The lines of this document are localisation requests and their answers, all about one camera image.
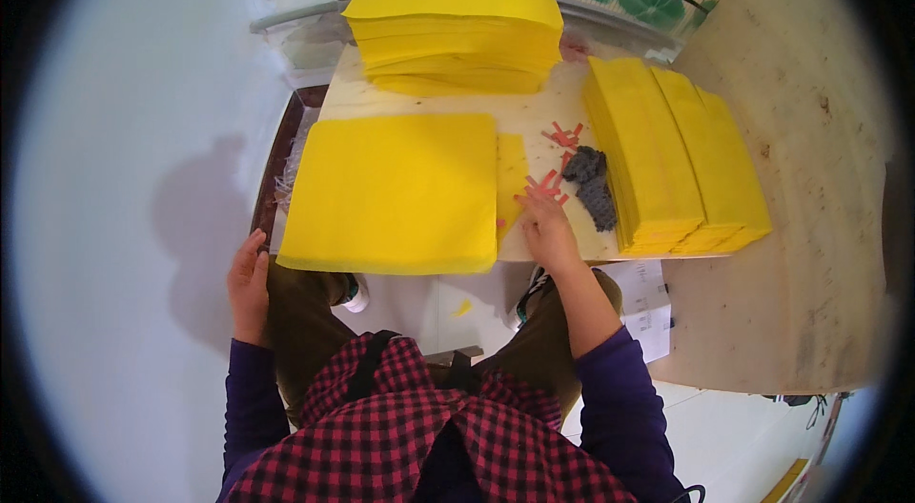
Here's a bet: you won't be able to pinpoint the person's left hand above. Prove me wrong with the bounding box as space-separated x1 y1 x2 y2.
227 229 271 323

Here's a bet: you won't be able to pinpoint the person's right hand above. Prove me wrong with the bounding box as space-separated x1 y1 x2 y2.
513 186 582 274

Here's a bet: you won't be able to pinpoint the flat stack of yellow sheets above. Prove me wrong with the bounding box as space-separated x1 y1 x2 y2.
276 113 499 276

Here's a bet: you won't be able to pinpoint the person's body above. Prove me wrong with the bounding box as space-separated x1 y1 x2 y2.
216 328 689 503

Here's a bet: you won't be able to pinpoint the folded yellow paper sheet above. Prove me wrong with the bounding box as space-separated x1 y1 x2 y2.
495 133 531 243

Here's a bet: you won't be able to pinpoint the pile of red paper strips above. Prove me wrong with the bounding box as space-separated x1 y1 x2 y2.
540 121 586 151
523 151 574 208

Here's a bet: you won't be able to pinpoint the tall stack of yellow sheets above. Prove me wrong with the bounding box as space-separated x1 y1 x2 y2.
342 0 566 98

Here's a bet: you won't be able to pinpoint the white printed paper sheets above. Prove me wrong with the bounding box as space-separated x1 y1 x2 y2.
595 259 675 365

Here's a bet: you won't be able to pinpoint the stack of folded yellow paper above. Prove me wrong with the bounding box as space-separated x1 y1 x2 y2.
695 86 773 252
581 56 706 255
649 66 746 255

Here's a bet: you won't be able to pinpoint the large beige wooden board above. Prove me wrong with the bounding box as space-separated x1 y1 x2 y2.
645 0 903 395

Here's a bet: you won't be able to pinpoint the yellow flat box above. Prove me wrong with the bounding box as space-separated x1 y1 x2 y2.
761 458 813 503

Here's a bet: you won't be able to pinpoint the dark brown wooden frame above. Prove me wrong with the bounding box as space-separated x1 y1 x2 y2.
251 84 330 255

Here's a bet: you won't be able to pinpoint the grey metal rail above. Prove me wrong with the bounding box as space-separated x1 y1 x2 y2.
249 0 367 35

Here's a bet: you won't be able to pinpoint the black cables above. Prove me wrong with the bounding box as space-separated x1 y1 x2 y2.
761 392 853 433

